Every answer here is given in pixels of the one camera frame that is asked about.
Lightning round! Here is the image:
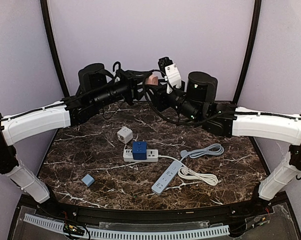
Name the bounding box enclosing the white cube socket adapter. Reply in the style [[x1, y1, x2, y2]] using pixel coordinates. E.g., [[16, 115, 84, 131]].
[[117, 126, 133, 144]]

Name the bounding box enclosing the white power cable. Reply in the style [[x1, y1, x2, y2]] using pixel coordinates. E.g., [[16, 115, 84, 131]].
[[157, 154, 220, 187]]

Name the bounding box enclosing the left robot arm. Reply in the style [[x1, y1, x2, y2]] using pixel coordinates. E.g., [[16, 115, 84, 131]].
[[0, 62, 148, 204]]

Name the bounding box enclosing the pink plug adapter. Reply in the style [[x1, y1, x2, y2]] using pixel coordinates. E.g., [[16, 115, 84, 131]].
[[145, 73, 159, 86]]

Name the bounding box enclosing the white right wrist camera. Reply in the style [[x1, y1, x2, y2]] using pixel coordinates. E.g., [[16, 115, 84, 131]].
[[158, 56, 185, 94]]

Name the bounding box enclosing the slotted cable duct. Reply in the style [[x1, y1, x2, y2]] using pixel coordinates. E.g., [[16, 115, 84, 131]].
[[23, 213, 230, 240]]

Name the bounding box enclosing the black table frame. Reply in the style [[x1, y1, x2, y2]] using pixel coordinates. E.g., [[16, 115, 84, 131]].
[[7, 0, 301, 240]]

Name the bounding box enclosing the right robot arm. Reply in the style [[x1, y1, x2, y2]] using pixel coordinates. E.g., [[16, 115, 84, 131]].
[[142, 71, 301, 201]]

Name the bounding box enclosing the light blue power strip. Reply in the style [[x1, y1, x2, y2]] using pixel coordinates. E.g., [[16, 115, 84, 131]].
[[151, 160, 183, 195]]

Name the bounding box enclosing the blue cube socket adapter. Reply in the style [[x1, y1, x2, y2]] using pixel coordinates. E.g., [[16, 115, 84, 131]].
[[132, 141, 147, 161]]

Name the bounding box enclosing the light blue plug adapter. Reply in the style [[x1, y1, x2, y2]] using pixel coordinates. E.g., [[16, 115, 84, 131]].
[[81, 174, 95, 187]]

